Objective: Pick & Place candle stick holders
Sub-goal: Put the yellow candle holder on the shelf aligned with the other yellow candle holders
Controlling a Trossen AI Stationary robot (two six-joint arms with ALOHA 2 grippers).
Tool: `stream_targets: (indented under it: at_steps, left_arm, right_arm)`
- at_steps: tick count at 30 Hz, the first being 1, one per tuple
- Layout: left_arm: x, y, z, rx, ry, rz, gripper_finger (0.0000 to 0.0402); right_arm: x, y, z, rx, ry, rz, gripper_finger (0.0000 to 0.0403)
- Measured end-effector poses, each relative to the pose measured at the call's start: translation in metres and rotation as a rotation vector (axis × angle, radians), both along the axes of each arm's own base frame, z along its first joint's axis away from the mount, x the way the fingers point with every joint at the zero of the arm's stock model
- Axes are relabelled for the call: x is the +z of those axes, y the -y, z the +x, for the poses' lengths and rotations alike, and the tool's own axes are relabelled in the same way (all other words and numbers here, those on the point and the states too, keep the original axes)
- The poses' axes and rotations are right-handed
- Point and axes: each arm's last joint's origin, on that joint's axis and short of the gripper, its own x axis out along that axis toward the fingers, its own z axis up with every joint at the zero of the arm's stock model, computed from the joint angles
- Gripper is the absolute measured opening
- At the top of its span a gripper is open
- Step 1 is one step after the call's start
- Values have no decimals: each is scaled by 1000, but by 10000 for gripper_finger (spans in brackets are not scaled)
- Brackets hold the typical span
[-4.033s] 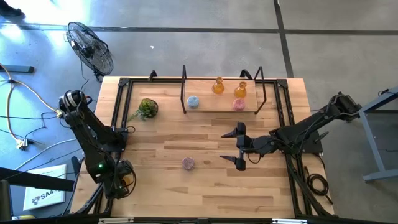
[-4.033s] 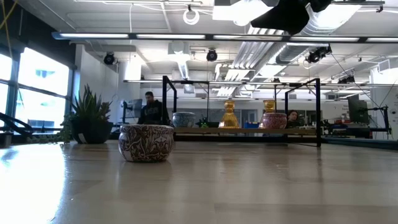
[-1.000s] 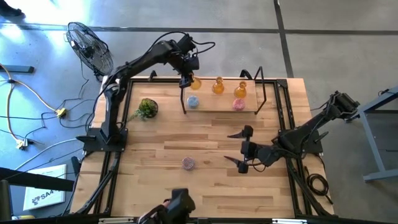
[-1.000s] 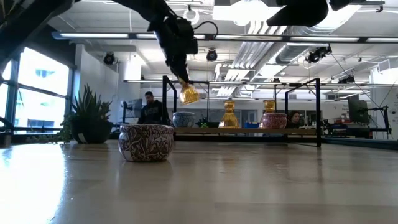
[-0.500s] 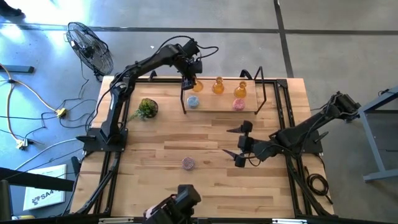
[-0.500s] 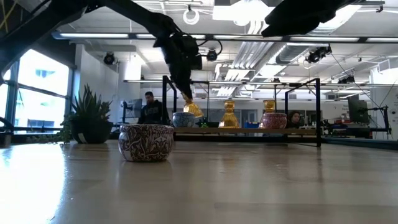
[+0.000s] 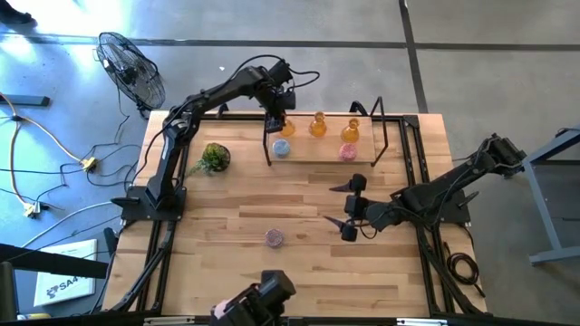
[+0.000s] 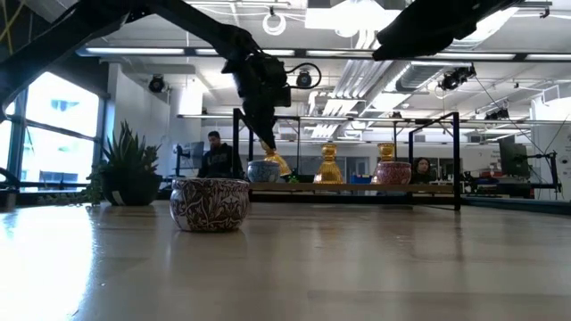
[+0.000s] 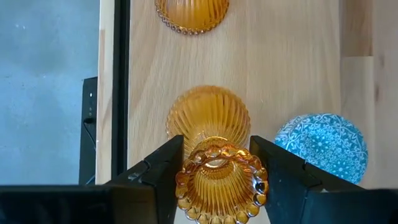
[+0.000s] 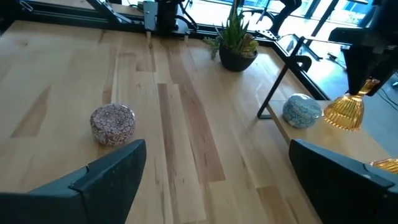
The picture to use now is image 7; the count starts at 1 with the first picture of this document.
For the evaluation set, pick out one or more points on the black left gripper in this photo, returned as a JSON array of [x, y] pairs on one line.
[[274, 103]]

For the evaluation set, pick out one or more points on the black floor fan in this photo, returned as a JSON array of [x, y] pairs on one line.
[[131, 74]]

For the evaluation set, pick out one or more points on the wooden shelf with black frame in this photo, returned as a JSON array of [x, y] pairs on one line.
[[317, 149]]

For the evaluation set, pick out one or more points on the black aluminium rig frame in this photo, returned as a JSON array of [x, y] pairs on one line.
[[235, 117]]

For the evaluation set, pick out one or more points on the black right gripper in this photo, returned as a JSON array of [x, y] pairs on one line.
[[355, 206]]

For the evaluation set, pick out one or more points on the white printed sign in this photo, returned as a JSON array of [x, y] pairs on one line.
[[68, 280]]

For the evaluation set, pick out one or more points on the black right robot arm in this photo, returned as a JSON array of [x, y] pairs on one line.
[[430, 197]]

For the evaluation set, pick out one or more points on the black handheld device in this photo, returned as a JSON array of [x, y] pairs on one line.
[[265, 294]]

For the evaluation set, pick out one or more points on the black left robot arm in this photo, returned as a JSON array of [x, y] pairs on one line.
[[167, 158]]

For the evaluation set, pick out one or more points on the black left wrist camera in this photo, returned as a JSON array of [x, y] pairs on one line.
[[288, 99]]

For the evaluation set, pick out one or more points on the succulent plant in dark pot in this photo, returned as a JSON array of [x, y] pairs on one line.
[[216, 157]]

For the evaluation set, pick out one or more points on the brown patterned candle tin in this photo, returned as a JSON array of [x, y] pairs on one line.
[[274, 238]]

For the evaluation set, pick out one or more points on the gold chess piece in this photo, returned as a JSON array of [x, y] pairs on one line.
[[351, 132], [318, 127]]

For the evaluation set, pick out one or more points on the grey metal bench frame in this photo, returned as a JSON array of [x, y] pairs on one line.
[[555, 256]]

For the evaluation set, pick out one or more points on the black floor bar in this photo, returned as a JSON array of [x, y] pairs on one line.
[[27, 101]]

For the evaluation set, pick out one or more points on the black stand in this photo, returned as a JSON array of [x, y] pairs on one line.
[[45, 262]]

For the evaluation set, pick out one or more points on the yellow power strip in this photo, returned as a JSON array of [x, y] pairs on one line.
[[89, 163]]

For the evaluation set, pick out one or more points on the person's hand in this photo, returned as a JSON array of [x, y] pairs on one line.
[[220, 309]]

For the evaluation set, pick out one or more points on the pink patterned candle tin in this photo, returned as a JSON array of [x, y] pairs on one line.
[[347, 153]]

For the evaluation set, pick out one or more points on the yellow-white power plug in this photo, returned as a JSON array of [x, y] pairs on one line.
[[31, 209]]

